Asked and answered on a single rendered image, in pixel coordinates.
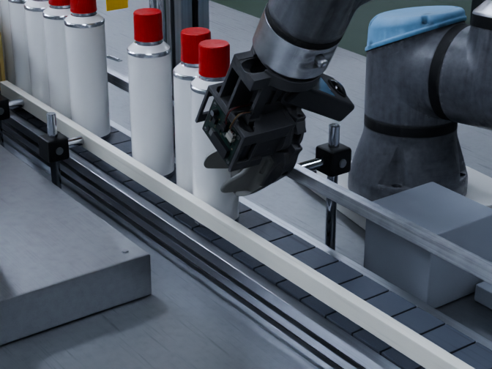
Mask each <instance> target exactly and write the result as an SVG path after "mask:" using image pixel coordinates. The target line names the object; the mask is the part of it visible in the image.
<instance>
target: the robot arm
mask: <svg viewBox="0 0 492 369"><path fill-rule="evenodd" d="M369 1H372V0H269V1H268V2H267V3H266V6H265V8H264V11H263V13H262V16H261V19H260V21H259V23H258V26H257V28H256V31H255V34H254V36H253V45H252V47H251V49H250V51H245V52H241V53H235V54H234V57H233V59H232V61H231V64H230V67H229V68H228V72H227V74H226V76H225V79H224V81H223V82H222V83H216V84H212V85H208V88H207V90H206V94H205V95H204V98H203V101H202V103H201V107H200V108H199V111H198V114H197V117H196V118H195V122H196V123H198V122H203V121H205V122H204V125H203V127H202V129H203V131H204V132H205V133H206V135H207V137H208V138H209V140H210V141H211V142H212V144H213V146H214V147H215V148H216V150H214V151H213V152H211V153H209V154H208V155H207V156H206V158H205V160H204V167H205V168H228V171H229V172H231V178H230V179H228V180H227V181H226V182H224V183H223V185H222V186H221V188H220V191H221V192H222V193H232V192H234V194H235V195H236V196H246V195H250V194H253V193H256V192H258V191H259V190H262V189H264V188H265V187H267V186H269V185H270V184H272V183H275V182H276V181H278V180H280V179H282V178H283V177H284V176H287V175H288V174H289V173H291V171H292V170H293V169H294V166H295V165H296V163H297V158H298V156H299V153H300V152H301V151H302V146H301V145H300V144H301V142H302V139H303V136H304V133H306V127H305V118H306V115H305V114H304V113H303V112H302V108H303V109H305V110H307V111H311V112H314V113H317V114H319V115H322V116H325V117H328V118H330V119H334V120H336V121H339V122H340V121H342V120H343V119H344V118H345V117H346V116H348V115H349V114H350V113H351V112H352V111H353V110H354V104H353V102H352V101H350V99H349V98H348V96H347V94H346V90H345V89H344V87H343V85H342V84H341V83H340V82H338V81H336V80H335V79H334V78H333V77H331V76H328V75H325V74H323V72H324V71H325V70H326V69H327V66H328V64H329V62H330V60H331V58H332V56H333V54H334V52H335V50H336V48H337V46H338V44H339V42H340V41H341V39H342V37H343V35H344V33H345V31H346V29H347V27H348V25H349V23H350V21H351V19H352V17H353V15H354V13H355V11H356V10H357V9H358V8H359V7H360V6H362V5H363V4H366V3H368V2H369ZM466 19H467V17H466V16H465V10H464V9H463V8H461V7H456V6H424V7H409V8H403V9H397V10H390V11H386V12H383V13H380V14H378V15H376V16H375V17H374V18H373V19H372V20H371V21H370V24H369V27H368V41H367V46H366V47H365V51H367V56H366V76H365V115H364V128H363V132H362V135H361V138H360V140H359V143H358V145H357V149H356V151H355V153H354V157H353V160H352V162H351V170H350V171H349V173H348V189H349V190H350V191H352V192H354V193H356V194H358V195H360V196H362V197H364V198H366V199H368V200H369V201H375V200H378V199H380V198H384V197H387V196H389V195H393V194H396V193H399V192H402V191H404V190H409V189H412V188H414V187H418V186H420V185H424V184H427V183H429V182H435V183H436V184H438V185H441V186H443V187H445V188H447V189H450V190H452V191H454V192H456V193H459V194H461V195H463V196H466V194H467V185H468V174H467V170H466V165H465V162H464V158H463V154H462V151H461V145H460V143H459V140H458V133H457V129H458V123H461V124H467V125H470V126H473V127H479V128H482V129H486V130H492V0H485V1H484V2H483V3H482V4H481V5H479V6H478V7H477V8H475V9H474V10H473V13H472V17H471V24H466V23H465V21H466ZM211 96H213V97H214V99H213V101H212V104H211V107H210V109H209V111H205V112H204V109H205V106H206V103H207V101H208V99H209V97H211Z"/></svg>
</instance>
